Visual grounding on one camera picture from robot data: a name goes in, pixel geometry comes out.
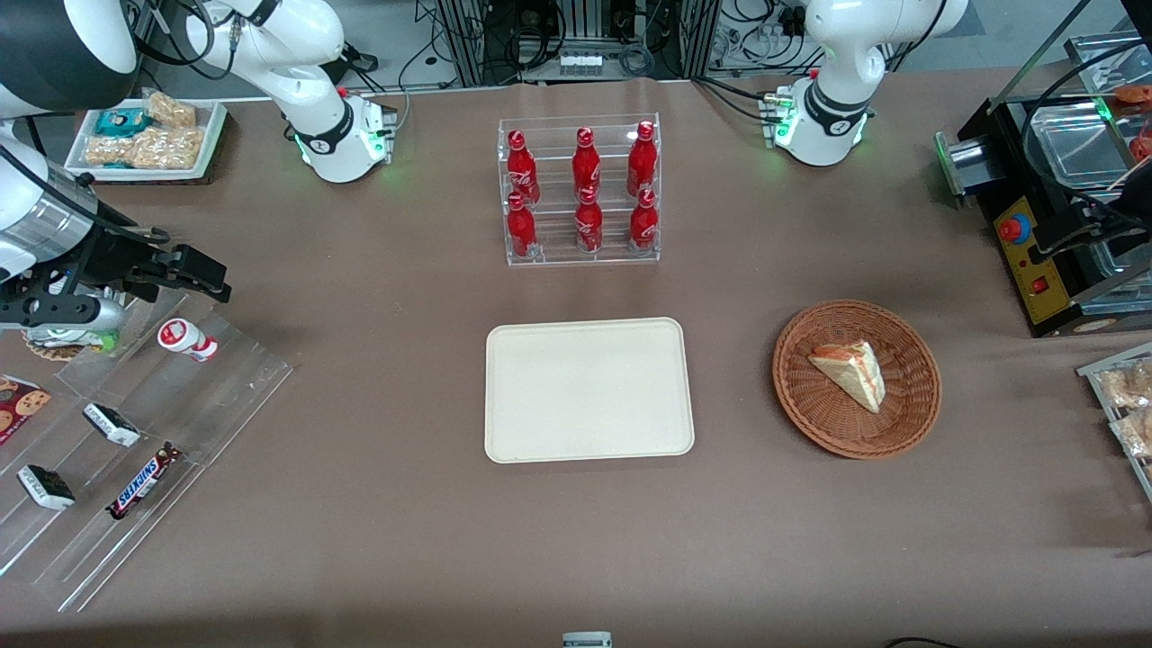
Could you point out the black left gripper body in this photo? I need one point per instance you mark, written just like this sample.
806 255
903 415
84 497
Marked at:
1119 221

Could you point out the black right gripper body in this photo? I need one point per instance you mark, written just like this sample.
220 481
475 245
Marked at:
120 257

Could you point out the triangular sandwich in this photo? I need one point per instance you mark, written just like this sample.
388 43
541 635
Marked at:
853 373

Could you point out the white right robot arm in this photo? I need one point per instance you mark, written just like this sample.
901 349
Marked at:
310 99

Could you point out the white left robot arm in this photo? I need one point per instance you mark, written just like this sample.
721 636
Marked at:
837 63

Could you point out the white snack tray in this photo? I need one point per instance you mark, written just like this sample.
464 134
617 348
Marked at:
212 135

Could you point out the grey tray with snacks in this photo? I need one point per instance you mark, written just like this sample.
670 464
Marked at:
1093 373

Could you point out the round brown wicker basket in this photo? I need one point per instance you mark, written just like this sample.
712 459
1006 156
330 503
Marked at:
828 423

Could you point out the beige rectangular serving tray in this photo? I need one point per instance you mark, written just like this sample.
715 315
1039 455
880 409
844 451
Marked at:
585 391

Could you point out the small white yogurt bottle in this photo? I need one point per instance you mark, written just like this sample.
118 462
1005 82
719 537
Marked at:
184 338

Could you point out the black machine with red button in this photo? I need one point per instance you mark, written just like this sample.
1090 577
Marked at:
1017 180

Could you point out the clear plastic container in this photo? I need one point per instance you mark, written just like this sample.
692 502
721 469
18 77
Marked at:
1075 144

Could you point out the small wicker coaster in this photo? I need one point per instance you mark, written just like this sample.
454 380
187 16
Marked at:
54 346

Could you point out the large peanut snack bag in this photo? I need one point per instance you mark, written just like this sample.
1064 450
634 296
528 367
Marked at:
148 148

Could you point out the clear acrylic stepped shelf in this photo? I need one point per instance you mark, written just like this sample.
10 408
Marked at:
162 405

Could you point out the teal snack packet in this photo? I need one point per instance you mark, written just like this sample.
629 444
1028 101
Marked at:
121 121

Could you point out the clear bagged pastry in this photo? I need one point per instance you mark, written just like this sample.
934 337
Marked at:
1137 433
1129 385

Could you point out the small peanut snack bag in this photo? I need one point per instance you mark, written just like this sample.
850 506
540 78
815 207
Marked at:
171 110

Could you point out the black white snack bar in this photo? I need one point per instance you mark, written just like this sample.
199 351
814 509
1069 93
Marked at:
111 425
45 487

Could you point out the chocolate chip cookie pack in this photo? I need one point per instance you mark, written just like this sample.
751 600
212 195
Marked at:
20 407

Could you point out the snickers chocolate bar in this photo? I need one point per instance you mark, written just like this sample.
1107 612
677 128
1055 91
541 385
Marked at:
142 482

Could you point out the red cola bottle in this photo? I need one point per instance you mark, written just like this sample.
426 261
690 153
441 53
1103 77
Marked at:
642 162
589 225
586 166
521 171
520 229
643 223

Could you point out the clear acrylic bottle rack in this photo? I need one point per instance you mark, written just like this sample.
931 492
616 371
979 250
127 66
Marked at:
553 252

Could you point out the white power strip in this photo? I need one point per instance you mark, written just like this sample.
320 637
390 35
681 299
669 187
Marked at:
580 63

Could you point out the small grey white device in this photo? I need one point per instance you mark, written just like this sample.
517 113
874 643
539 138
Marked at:
587 640

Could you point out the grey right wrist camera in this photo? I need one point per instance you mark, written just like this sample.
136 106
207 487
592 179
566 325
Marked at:
54 311

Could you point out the aluminium equipment frame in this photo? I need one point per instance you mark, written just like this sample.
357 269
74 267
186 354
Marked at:
468 40

